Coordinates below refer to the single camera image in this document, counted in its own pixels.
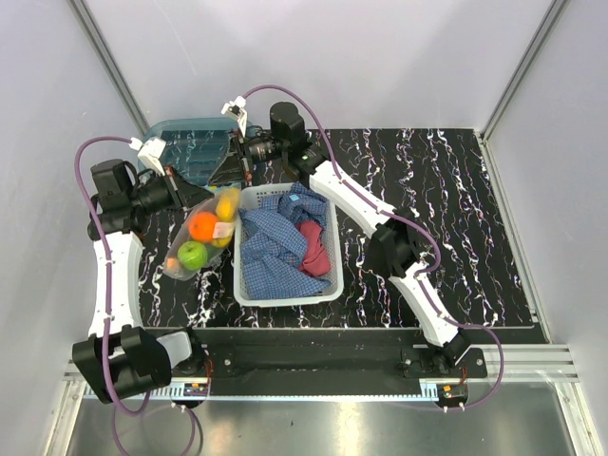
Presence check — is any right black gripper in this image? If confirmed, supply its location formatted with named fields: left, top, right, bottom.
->
left=206, top=131, right=286, bottom=190

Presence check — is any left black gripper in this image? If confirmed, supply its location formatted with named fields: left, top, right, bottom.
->
left=128, top=163, right=215, bottom=216

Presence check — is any clear zip top bag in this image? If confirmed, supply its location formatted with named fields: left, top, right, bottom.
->
left=162, top=186, right=241, bottom=281

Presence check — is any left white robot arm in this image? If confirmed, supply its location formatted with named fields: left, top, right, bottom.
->
left=72, top=159, right=212, bottom=404

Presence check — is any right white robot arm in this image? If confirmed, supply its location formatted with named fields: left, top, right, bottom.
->
left=210, top=97, right=471, bottom=377

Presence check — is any fake yellow lemon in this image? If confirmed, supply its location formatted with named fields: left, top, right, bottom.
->
left=215, top=187, right=240, bottom=222

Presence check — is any fake yellow banana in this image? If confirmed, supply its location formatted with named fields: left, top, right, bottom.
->
left=211, top=221, right=236, bottom=249

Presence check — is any white plastic basket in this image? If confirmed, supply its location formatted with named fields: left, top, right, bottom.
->
left=234, top=183, right=344, bottom=308

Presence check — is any blue transparent plastic tub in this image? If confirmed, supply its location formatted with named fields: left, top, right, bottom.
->
left=143, top=117, right=238, bottom=192

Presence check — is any blue checkered shirt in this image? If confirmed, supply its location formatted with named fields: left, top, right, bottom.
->
left=239, top=182, right=331, bottom=300

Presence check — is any red cloth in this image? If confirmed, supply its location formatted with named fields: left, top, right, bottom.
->
left=297, top=220, right=331, bottom=277

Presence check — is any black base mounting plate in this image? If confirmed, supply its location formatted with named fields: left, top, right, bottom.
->
left=173, top=328, right=488, bottom=400

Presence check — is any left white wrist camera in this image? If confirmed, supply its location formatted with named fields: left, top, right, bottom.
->
left=129, top=137, right=166, bottom=176

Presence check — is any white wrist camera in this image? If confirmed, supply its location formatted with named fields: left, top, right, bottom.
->
left=220, top=96, right=248, bottom=137
left=129, top=137, right=166, bottom=176

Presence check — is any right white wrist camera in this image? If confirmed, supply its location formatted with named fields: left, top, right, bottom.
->
left=220, top=96, right=248, bottom=137

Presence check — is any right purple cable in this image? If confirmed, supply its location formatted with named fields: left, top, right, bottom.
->
left=241, top=84, right=505, bottom=412

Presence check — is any purple cable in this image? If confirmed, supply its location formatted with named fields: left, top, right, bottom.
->
left=241, top=84, right=505, bottom=412
left=74, top=135, right=205, bottom=454

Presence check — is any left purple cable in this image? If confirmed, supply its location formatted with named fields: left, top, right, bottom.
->
left=74, top=135, right=205, bottom=454

